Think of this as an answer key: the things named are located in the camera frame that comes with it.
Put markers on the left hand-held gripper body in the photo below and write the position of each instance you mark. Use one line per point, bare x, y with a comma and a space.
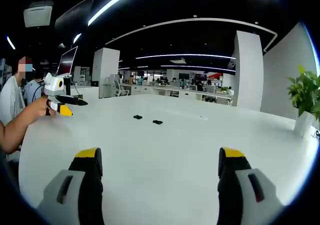
53, 87

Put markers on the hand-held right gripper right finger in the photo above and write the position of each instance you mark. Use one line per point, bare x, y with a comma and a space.
240, 197

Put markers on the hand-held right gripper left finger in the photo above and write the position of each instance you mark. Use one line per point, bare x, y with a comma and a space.
75, 197

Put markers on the black socket plastic buckle part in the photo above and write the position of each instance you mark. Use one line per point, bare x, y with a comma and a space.
137, 117

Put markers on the black pronged plastic buckle part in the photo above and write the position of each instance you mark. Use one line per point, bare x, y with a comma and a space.
157, 122

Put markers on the person's left hand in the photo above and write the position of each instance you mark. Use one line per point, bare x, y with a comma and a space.
43, 107

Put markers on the tilted monitor on stand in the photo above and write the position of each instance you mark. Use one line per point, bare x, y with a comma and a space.
67, 62

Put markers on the white office chair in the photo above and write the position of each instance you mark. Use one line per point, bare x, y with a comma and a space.
121, 90

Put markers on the white ceiling air conditioner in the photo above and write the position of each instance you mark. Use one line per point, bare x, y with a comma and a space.
38, 14

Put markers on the long white office desk row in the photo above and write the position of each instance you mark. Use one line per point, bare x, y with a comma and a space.
175, 91

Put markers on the small green desk plant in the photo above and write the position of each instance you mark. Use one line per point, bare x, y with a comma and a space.
225, 89

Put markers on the green plant in white pot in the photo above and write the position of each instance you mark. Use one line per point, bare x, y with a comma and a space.
303, 95

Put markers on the dark wall display screen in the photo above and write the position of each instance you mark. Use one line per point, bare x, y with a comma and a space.
183, 76

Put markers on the red wall display screen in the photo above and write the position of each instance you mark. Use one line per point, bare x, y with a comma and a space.
201, 76

